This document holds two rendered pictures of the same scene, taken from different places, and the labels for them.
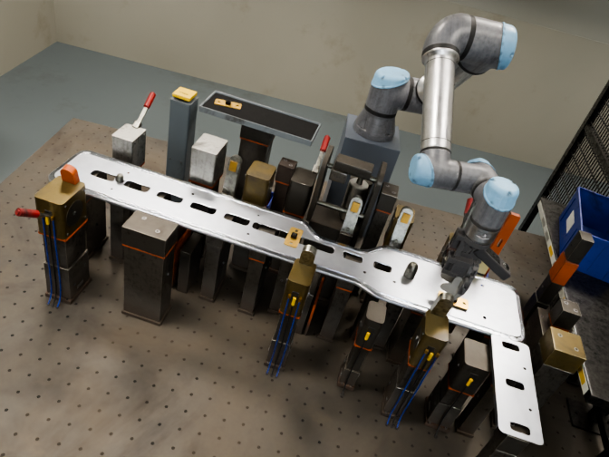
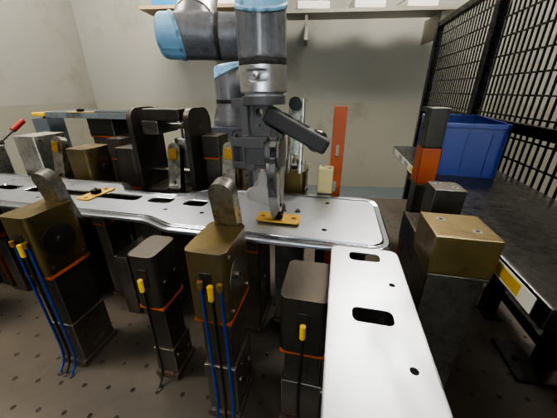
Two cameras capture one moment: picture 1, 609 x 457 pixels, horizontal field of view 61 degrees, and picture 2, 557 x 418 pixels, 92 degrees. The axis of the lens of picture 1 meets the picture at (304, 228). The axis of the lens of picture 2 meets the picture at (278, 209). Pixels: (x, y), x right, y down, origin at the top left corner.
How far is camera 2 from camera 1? 1.03 m
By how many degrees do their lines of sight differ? 15
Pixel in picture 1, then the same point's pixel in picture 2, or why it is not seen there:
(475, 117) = (363, 167)
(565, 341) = (452, 224)
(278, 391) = (60, 399)
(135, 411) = not seen: outside the picture
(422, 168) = (157, 17)
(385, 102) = (225, 88)
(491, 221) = (255, 40)
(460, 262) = (249, 140)
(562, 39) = (401, 106)
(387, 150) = not seen: hidden behind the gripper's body
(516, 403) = (375, 361)
